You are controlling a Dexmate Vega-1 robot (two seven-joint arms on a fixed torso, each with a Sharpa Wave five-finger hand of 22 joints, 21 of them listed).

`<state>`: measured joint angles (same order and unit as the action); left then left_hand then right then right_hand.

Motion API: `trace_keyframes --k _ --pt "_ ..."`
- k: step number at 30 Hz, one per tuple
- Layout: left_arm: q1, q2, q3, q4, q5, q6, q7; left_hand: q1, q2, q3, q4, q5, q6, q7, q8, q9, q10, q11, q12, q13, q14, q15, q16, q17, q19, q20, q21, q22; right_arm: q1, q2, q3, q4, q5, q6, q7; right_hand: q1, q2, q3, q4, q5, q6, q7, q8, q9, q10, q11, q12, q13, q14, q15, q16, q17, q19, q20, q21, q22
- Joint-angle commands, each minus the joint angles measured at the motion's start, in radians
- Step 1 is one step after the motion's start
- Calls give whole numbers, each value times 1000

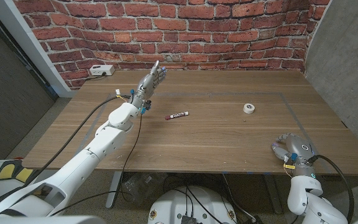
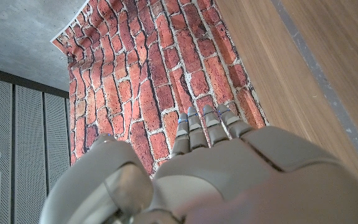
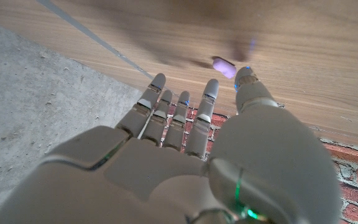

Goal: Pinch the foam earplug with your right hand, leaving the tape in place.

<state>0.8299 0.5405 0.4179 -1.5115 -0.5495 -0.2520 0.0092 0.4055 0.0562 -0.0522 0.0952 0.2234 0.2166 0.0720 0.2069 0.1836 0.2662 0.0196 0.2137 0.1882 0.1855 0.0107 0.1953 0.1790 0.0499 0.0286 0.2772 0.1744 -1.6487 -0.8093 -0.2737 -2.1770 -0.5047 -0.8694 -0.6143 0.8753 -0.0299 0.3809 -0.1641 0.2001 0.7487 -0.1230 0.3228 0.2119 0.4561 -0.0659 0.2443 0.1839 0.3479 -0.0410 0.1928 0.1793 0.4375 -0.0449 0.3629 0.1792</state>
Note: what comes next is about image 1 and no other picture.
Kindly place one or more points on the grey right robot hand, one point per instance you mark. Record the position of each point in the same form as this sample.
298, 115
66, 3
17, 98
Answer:
301, 151

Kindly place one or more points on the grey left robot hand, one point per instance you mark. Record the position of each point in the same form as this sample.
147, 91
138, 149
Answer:
146, 87

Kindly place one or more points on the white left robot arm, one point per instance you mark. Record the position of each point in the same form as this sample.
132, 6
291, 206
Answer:
85, 158

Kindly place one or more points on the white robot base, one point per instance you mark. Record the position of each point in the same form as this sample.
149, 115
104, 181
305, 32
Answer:
172, 205

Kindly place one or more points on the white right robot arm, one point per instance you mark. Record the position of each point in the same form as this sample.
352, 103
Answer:
306, 199

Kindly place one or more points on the white tape roll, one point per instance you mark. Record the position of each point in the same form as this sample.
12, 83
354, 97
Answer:
249, 108

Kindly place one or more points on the red and white marker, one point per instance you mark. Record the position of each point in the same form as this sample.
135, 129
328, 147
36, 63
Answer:
177, 115

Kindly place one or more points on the white power strip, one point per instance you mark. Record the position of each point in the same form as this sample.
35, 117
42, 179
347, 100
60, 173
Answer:
102, 70

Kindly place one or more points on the grey table leg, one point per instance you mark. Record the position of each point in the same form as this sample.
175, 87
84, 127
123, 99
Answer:
273, 194
113, 189

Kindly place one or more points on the red brick printed backdrop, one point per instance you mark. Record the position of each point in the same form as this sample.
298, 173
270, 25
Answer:
172, 34

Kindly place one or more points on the clear plastic bag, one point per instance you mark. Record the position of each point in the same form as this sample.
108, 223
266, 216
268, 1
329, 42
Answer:
141, 186

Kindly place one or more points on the white yellow black device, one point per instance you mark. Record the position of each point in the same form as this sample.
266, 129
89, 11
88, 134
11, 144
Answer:
6, 171

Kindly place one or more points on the white robot torso edge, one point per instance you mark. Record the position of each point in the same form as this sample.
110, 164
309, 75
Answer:
42, 220

